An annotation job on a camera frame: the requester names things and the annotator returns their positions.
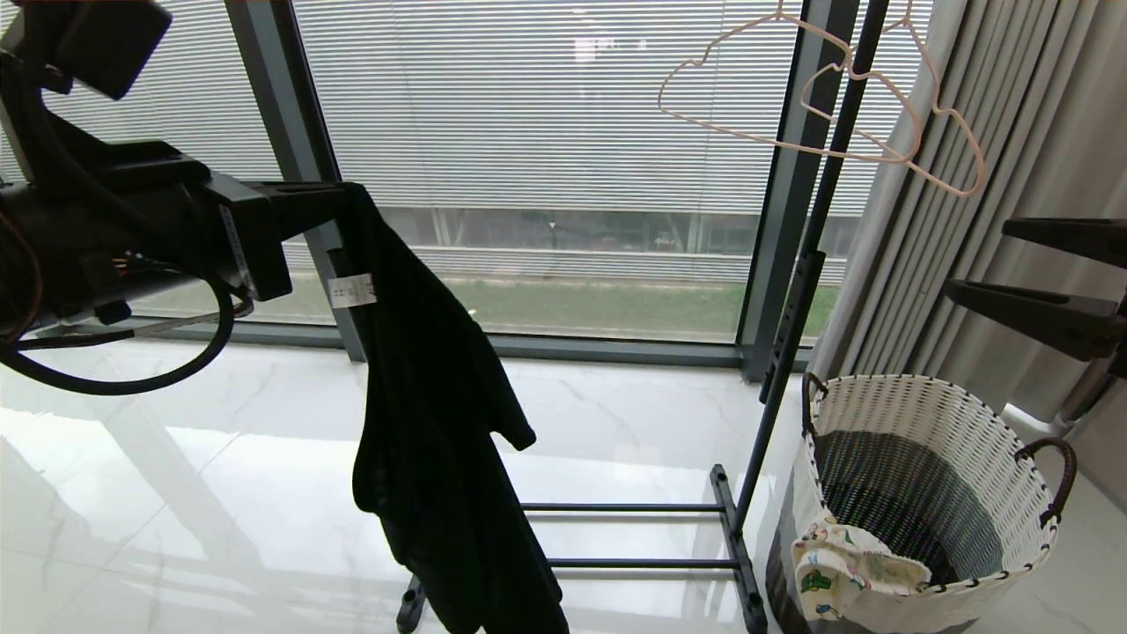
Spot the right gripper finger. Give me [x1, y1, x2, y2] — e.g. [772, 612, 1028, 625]
[944, 279, 1127, 363]
[1002, 217, 1127, 270]

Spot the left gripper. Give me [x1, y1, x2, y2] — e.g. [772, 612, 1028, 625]
[35, 141, 360, 327]

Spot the pink clothes hanger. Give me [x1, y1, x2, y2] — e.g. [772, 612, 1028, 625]
[658, 0, 918, 166]
[799, 0, 988, 197]

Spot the black short-sleeved shirt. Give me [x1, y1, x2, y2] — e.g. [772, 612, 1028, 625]
[330, 182, 570, 634]

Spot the white laundry basket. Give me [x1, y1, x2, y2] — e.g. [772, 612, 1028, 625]
[766, 372, 1079, 634]

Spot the black clothes rack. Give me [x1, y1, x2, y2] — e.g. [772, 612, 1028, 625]
[396, 0, 892, 634]

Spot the beige curtain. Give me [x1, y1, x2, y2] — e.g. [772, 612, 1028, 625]
[810, 0, 1127, 494]

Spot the window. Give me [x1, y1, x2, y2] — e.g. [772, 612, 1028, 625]
[0, 0, 934, 381]

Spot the cream printed garment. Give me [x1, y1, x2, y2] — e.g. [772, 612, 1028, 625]
[791, 520, 932, 623]

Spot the black cable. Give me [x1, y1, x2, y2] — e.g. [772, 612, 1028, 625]
[0, 264, 237, 396]

